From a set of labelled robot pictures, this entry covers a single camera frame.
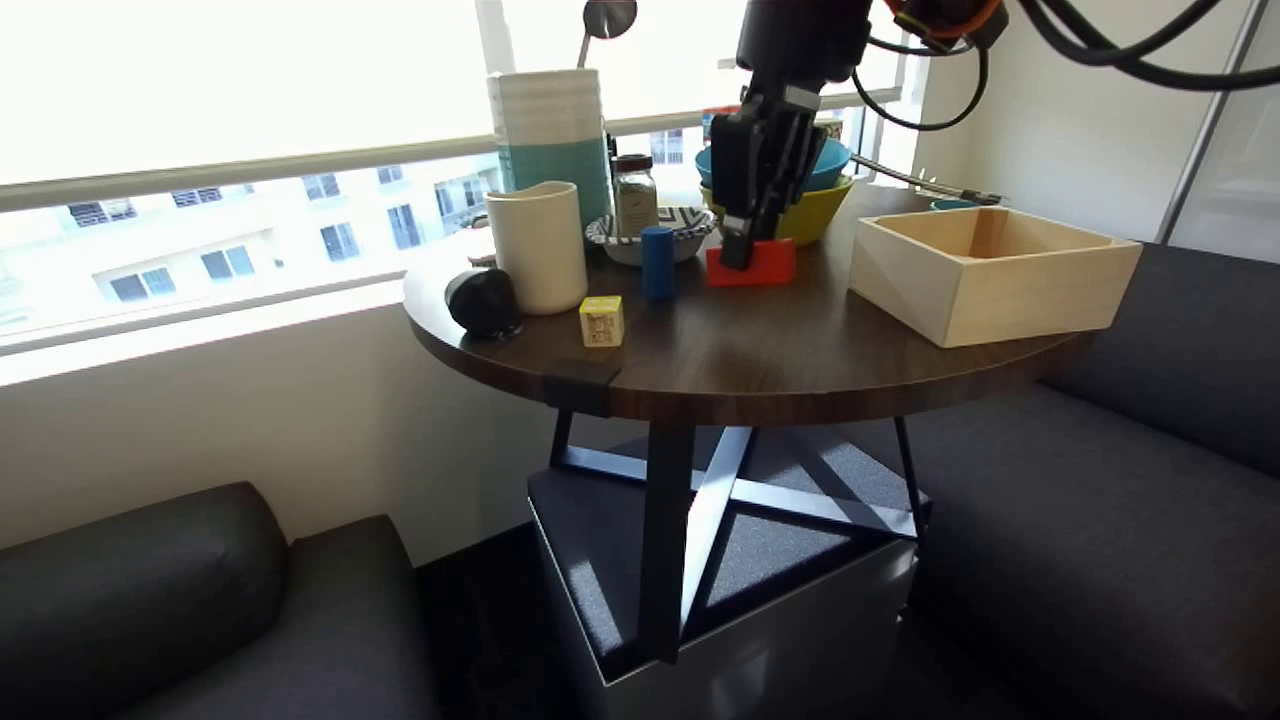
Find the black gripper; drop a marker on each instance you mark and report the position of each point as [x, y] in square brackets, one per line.
[766, 132]

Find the blue cylinder block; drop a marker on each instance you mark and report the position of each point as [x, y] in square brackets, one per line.
[656, 267]

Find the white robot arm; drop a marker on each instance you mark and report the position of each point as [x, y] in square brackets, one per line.
[806, 33]

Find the yellow green bowl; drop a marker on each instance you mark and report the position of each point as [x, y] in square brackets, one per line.
[817, 212]

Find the glass jar dark lid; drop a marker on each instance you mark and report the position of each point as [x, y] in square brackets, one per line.
[635, 188]

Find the round dark wooden table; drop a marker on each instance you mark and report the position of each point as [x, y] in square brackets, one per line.
[745, 346]

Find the white roller blind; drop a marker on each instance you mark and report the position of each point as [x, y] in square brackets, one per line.
[666, 53]
[243, 82]

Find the yellow cube block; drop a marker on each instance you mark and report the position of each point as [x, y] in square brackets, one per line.
[602, 322]

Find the cream cup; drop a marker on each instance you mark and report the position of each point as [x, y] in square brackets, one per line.
[539, 250]

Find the white teal striped tall container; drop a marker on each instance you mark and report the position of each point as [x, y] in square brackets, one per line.
[549, 132]

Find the light wooden box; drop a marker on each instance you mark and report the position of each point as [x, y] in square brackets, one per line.
[987, 286]

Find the grey upholstered sofa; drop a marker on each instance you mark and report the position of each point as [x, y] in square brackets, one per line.
[1134, 533]

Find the black leather armchair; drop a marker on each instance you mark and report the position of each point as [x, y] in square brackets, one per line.
[162, 613]

